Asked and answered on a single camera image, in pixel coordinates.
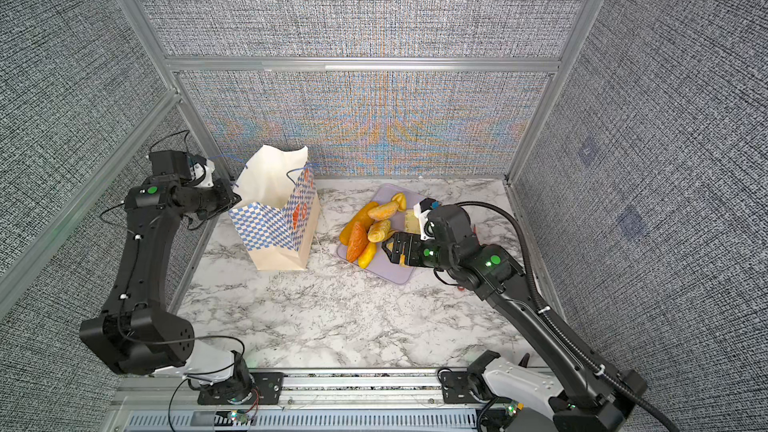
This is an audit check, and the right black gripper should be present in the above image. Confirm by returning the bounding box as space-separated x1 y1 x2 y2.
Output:
383 229 462 273

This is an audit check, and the pale rectangular scored bread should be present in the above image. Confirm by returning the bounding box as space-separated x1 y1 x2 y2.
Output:
404 210 421 235

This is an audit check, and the dark orange oval bread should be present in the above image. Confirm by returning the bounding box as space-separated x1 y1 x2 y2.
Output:
346 221 369 263

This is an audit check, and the blue checkered paper bag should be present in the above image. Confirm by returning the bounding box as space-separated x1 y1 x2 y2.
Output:
229 145 320 271

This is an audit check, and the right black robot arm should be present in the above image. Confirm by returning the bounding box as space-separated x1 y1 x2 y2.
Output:
381 199 648 431

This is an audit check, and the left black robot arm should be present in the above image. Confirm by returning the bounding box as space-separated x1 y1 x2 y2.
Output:
79 174 253 403

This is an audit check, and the golden oval bread roll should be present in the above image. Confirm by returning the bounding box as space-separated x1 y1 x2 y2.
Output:
367 201 400 221

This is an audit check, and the long orange baguette bread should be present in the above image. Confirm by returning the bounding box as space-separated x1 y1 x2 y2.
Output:
338 200 380 247

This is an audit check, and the small yellow croissant bread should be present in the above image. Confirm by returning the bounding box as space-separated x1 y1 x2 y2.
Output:
391 192 407 212

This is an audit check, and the lilac plastic tray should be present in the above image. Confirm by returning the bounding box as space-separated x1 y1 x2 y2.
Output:
364 183 425 285

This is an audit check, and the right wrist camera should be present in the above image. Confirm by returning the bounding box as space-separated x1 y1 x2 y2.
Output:
413 198 440 240

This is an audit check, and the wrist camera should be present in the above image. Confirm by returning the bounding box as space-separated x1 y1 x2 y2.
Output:
413 198 440 240
148 150 215 189

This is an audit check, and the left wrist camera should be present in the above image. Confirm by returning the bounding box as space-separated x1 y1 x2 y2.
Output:
148 150 215 189

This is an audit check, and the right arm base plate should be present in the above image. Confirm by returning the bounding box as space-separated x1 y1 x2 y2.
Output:
436 368 496 404

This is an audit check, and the aluminium front rail frame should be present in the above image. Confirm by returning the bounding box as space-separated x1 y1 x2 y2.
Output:
100 368 557 431

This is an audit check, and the black corrugated cable conduit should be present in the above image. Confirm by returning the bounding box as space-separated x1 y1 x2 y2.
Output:
453 200 685 432

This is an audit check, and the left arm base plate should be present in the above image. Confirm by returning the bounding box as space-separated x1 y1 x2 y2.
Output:
197 372 285 406

